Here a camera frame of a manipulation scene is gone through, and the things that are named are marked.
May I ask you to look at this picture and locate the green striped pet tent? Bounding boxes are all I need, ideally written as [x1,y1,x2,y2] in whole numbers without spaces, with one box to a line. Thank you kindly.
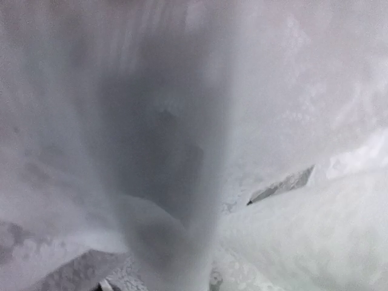
[1,1,387,290]

